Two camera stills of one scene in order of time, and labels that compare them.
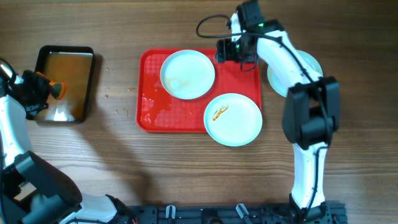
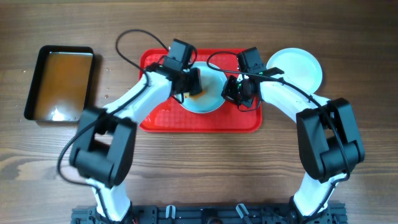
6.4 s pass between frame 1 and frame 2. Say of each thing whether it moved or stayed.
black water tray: stayed
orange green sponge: moved
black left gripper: moved
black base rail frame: stayed
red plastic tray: stayed
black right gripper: moved
